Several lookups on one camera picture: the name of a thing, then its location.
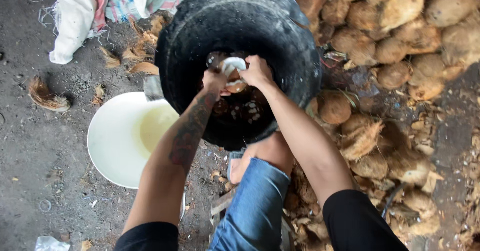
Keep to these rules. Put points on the white woven sacks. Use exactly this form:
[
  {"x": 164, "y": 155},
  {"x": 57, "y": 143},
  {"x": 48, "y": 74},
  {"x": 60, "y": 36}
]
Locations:
[{"x": 108, "y": 7}]

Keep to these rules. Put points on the coconut husk fibre clump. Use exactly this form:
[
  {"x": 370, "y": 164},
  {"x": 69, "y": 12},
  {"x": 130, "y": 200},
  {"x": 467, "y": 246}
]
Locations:
[{"x": 47, "y": 97}]

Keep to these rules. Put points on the heap of brown husked coconuts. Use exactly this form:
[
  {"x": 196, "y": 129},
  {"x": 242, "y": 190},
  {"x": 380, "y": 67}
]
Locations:
[{"x": 393, "y": 55}]

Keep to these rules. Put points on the white plastic basin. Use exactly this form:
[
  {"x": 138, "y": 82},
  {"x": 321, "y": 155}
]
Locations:
[{"x": 120, "y": 138}]

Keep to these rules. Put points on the person's right fingers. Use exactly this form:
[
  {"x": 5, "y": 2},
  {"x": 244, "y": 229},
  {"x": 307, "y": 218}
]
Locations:
[{"x": 247, "y": 69}]

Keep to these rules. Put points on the large black rubber tub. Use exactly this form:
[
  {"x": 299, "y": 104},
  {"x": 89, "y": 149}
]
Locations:
[{"x": 240, "y": 55}]

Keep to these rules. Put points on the person's blue jeans leg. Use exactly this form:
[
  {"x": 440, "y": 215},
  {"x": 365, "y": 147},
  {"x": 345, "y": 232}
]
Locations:
[{"x": 255, "y": 206}]

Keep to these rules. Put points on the coconut pieces in water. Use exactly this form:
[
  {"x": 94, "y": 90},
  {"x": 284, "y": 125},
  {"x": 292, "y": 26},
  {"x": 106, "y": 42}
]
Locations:
[{"x": 243, "y": 110}]

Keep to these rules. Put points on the scattered coconut husk pieces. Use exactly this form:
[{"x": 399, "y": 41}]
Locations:
[{"x": 138, "y": 48}]

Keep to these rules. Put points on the person's right hand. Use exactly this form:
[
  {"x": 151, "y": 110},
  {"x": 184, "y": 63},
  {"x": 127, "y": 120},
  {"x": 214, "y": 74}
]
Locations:
[{"x": 258, "y": 72}]

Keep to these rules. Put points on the cracked coconut with white flesh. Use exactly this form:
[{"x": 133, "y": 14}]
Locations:
[{"x": 234, "y": 74}]

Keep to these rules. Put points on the person's left hand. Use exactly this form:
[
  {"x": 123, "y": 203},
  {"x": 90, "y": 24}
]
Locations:
[{"x": 213, "y": 82}]

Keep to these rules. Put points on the person's left fingers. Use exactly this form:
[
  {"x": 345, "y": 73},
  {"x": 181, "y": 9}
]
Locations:
[{"x": 224, "y": 89}]

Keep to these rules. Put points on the metal cleaver blade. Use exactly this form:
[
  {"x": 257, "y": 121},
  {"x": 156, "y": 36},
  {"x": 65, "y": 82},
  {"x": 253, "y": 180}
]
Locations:
[{"x": 153, "y": 87}]

